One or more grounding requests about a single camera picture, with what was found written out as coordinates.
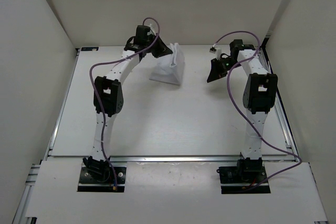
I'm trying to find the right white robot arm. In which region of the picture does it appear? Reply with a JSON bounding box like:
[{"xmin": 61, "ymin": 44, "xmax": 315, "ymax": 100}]
[{"xmin": 207, "ymin": 39, "xmax": 278, "ymax": 182}]

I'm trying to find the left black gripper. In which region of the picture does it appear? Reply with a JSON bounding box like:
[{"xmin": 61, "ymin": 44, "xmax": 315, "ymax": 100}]
[{"xmin": 143, "ymin": 33, "xmax": 172, "ymax": 58}]

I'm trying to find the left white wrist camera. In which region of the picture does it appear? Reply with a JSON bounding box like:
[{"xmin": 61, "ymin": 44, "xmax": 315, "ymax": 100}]
[{"xmin": 147, "ymin": 24, "xmax": 156, "ymax": 36}]

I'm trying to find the white skirt cloth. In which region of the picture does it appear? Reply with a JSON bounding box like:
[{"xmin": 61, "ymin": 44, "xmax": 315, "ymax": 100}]
[{"xmin": 149, "ymin": 43, "xmax": 185, "ymax": 86}]

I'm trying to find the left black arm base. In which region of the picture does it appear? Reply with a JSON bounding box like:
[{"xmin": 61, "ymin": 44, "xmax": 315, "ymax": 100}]
[{"xmin": 77, "ymin": 157, "xmax": 127, "ymax": 193}]

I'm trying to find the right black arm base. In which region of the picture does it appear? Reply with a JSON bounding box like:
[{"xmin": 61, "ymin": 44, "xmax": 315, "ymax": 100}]
[{"xmin": 216, "ymin": 158, "xmax": 271, "ymax": 195}]

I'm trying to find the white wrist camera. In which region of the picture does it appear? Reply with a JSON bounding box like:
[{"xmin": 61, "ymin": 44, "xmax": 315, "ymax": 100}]
[
  {"xmin": 209, "ymin": 45, "xmax": 222, "ymax": 60},
  {"xmin": 147, "ymin": 24, "xmax": 156, "ymax": 36}
]

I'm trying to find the left blue corner label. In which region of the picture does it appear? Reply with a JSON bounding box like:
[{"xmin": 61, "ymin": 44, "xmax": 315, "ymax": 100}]
[{"xmin": 81, "ymin": 47, "xmax": 99, "ymax": 51}]

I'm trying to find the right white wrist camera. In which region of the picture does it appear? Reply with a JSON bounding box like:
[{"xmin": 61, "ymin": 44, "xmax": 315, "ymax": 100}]
[{"xmin": 209, "ymin": 45, "xmax": 222, "ymax": 60}]

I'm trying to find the aluminium frame rail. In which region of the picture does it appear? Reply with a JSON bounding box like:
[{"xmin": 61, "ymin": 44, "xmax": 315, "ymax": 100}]
[{"xmin": 45, "ymin": 155, "xmax": 295, "ymax": 163}]

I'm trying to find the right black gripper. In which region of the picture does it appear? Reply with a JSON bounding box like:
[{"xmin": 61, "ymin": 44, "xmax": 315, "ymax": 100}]
[{"xmin": 207, "ymin": 57, "xmax": 242, "ymax": 83}]

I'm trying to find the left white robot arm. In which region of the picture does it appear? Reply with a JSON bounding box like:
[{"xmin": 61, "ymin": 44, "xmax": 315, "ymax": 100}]
[{"xmin": 83, "ymin": 25, "xmax": 172, "ymax": 183}]

